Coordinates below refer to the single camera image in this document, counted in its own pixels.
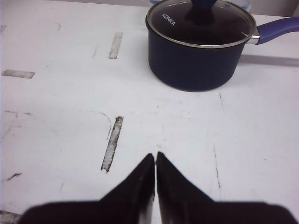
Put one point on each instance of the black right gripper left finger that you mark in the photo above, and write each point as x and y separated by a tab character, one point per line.
130	202

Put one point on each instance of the glass pot lid blue knob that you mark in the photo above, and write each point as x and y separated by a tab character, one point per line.
210	24

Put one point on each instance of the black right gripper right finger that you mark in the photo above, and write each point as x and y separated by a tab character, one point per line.
181	202

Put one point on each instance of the dark blue saucepan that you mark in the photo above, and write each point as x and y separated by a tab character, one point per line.
200	69

